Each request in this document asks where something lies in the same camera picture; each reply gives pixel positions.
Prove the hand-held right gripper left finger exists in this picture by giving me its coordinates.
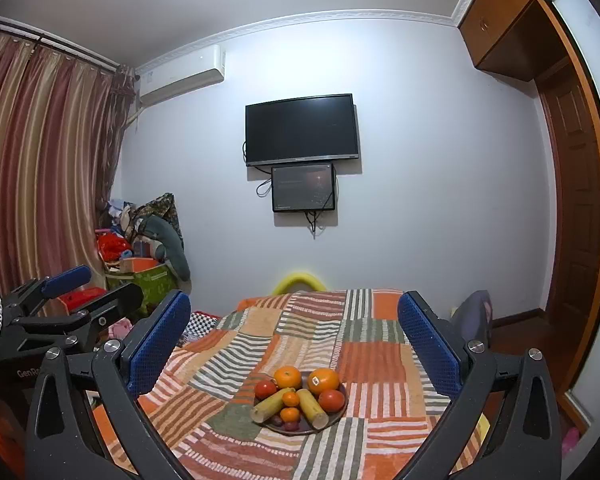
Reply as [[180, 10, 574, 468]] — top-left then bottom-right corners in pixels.
[[25, 290, 196, 480]]

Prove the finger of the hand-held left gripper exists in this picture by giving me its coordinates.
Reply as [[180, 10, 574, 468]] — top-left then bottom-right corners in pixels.
[[2, 266, 92, 313], [0, 283, 145, 356]]

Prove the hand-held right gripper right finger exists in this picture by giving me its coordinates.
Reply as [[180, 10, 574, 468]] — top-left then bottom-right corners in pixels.
[[397, 290, 563, 480]]

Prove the large red tomato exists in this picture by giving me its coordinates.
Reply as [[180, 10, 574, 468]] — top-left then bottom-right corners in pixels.
[[318, 389, 346, 414]]

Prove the brown oval plate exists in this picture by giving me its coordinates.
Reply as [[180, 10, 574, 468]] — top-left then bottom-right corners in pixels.
[[253, 370, 349, 436]]

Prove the yellow corn cob piece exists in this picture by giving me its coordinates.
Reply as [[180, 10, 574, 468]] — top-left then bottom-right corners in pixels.
[[298, 388, 329, 431]]

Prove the red box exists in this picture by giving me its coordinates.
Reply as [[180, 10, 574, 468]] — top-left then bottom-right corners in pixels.
[[57, 287, 108, 313]]

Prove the checkered cloth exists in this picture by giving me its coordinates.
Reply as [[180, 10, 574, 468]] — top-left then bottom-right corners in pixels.
[[180, 311, 222, 346]]

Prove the orange box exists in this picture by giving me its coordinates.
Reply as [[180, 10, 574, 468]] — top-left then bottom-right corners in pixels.
[[119, 257, 159, 274]]

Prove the red plastic bag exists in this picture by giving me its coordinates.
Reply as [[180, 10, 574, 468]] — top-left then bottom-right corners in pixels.
[[96, 230, 132, 262]]

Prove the striped patchwork bedspread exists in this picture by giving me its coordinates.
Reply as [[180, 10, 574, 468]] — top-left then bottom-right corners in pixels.
[[92, 288, 483, 480]]

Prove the dark floral cloth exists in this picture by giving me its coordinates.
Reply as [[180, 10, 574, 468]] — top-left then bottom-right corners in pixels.
[[132, 192, 183, 261]]

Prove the orange with sticker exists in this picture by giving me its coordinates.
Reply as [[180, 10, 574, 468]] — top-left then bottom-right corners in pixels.
[[307, 368, 341, 396]]

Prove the striped red curtain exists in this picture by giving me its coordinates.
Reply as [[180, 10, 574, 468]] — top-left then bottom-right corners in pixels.
[[0, 27, 137, 311]]

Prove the plain orange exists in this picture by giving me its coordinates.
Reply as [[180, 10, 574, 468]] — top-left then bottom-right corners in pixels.
[[273, 366, 302, 391]]

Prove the wooden door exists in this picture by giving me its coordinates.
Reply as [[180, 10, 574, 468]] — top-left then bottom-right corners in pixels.
[[535, 60, 600, 391]]

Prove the small black monitor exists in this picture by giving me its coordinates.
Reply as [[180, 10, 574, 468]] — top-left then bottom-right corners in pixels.
[[271, 162, 336, 213]]

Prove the white air conditioner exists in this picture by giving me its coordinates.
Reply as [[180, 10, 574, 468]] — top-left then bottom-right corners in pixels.
[[136, 44, 227, 107]]

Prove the wooden overhead cabinet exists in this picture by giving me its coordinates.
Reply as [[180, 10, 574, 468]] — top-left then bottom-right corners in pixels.
[[458, 0, 563, 81]]

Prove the black wall television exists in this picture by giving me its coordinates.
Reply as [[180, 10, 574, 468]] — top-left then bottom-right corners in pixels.
[[245, 93, 360, 167]]

